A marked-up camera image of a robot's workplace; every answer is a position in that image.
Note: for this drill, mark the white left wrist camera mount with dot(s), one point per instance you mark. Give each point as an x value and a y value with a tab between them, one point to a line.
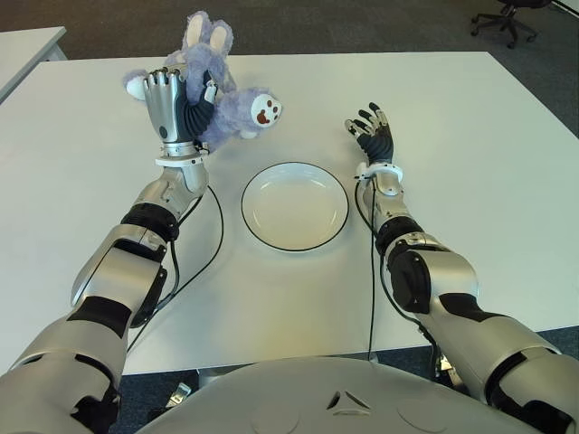
181	160

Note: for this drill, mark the white plate with black rim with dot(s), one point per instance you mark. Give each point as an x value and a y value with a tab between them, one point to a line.
294	208

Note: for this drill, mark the grey side table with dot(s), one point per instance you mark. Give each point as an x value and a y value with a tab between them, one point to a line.
22	50

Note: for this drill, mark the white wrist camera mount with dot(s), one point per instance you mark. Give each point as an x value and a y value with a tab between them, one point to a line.
389	170
181	160

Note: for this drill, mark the purple plush bunny doll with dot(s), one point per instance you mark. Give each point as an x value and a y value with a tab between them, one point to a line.
230	113

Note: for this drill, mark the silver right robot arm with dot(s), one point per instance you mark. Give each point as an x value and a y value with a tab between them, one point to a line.
452	276

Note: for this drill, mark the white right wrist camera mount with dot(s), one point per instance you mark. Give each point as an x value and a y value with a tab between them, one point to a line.
389	170

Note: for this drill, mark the silver table base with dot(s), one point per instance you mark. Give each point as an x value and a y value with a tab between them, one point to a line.
212	375

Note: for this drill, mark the black office chair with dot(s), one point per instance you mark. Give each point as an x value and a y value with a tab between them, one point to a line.
506	22

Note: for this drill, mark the grey robot torso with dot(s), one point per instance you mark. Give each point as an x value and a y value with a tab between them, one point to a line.
316	398

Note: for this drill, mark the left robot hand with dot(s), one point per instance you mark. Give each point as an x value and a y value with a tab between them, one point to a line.
163	108

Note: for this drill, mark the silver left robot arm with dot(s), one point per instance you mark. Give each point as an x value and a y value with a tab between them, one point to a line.
117	271

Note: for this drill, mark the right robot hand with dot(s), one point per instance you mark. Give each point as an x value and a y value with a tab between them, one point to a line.
380	144

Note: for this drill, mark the silver metal floor bracket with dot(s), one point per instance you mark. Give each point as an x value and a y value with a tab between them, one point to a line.
180	393

